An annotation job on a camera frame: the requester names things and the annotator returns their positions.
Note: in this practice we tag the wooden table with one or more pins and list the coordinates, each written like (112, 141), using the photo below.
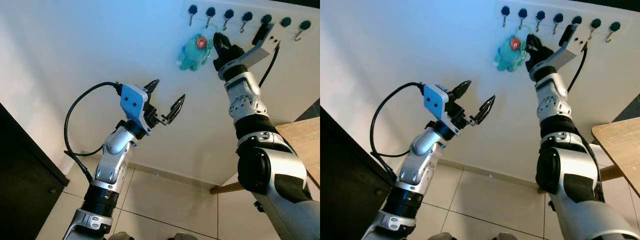
(302, 140)
(622, 142)

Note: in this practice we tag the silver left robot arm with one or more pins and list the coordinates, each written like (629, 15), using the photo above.
(422, 155)
(112, 155)

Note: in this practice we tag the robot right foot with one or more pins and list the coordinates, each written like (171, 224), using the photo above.
(184, 237)
(505, 237)

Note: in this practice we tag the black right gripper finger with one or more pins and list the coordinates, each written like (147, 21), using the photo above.
(533, 42)
(221, 41)

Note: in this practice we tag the white wall hook rack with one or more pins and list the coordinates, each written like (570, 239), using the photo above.
(237, 5)
(550, 6)

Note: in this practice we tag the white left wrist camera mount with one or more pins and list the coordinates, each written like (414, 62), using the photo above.
(132, 102)
(437, 102)

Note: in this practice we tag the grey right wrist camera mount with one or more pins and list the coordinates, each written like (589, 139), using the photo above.
(567, 52)
(257, 52)

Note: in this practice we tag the black cabinet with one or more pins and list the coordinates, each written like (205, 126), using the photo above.
(25, 190)
(345, 200)

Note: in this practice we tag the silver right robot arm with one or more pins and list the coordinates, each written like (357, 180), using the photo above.
(272, 165)
(570, 170)

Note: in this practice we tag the dark knob metal hook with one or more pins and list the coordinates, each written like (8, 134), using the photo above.
(595, 23)
(615, 25)
(522, 12)
(247, 16)
(228, 13)
(285, 21)
(576, 20)
(210, 11)
(192, 8)
(540, 14)
(505, 10)
(558, 17)
(266, 19)
(305, 24)

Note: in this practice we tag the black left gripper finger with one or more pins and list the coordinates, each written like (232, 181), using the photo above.
(176, 108)
(485, 109)
(461, 89)
(152, 87)

